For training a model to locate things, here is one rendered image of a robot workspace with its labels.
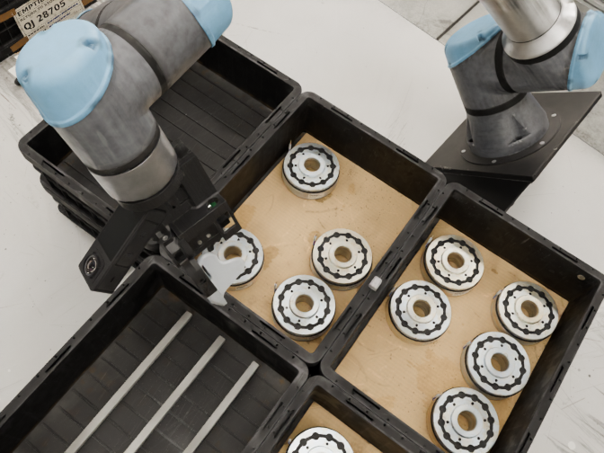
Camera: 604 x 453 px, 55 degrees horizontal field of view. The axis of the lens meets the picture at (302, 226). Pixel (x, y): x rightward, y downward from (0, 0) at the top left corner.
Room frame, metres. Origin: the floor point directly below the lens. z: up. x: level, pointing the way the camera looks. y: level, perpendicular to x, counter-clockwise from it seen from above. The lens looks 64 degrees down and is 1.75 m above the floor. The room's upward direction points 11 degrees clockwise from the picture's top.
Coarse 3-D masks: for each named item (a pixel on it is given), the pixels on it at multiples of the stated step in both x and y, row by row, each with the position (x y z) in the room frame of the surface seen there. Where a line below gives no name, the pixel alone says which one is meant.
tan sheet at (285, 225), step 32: (256, 192) 0.51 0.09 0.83; (288, 192) 0.52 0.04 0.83; (352, 192) 0.55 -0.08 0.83; (384, 192) 0.56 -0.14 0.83; (256, 224) 0.45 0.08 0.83; (288, 224) 0.46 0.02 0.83; (320, 224) 0.47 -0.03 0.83; (352, 224) 0.48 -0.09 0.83; (384, 224) 0.49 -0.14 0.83; (288, 256) 0.40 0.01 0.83; (256, 288) 0.33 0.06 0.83
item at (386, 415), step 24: (432, 216) 0.47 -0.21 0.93; (504, 216) 0.50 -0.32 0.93; (408, 240) 0.42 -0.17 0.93; (576, 264) 0.43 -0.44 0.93; (384, 288) 0.33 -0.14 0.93; (600, 288) 0.40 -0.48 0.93; (360, 312) 0.29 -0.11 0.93; (576, 336) 0.31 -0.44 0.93; (336, 384) 0.18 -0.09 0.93; (552, 384) 0.23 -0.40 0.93; (384, 408) 0.16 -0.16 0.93; (408, 432) 0.13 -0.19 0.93; (528, 432) 0.16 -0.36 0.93
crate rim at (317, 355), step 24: (312, 96) 0.67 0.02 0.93; (264, 144) 0.55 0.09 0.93; (384, 144) 0.59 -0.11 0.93; (240, 168) 0.49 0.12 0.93; (432, 168) 0.56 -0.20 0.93; (432, 192) 0.51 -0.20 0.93; (384, 264) 0.37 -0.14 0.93; (360, 288) 0.33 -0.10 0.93; (240, 312) 0.25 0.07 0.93; (336, 336) 0.24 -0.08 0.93; (312, 360) 0.20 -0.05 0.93
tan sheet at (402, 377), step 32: (448, 224) 0.52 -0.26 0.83; (416, 256) 0.44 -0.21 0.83; (480, 288) 0.41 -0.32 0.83; (544, 288) 0.43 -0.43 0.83; (384, 320) 0.32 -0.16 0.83; (480, 320) 0.35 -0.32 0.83; (352, 352) 0.25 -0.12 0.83; (384, 352) 0.26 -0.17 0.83; (416, 352) 0.27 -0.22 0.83; (448, 352) 0.28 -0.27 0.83; (352, 384) 0.20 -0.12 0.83; (384, 384) 0.21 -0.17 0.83; (416, 384) 0.22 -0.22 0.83; (448, 384) 0.23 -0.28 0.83; (416, 416) 0.17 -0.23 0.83
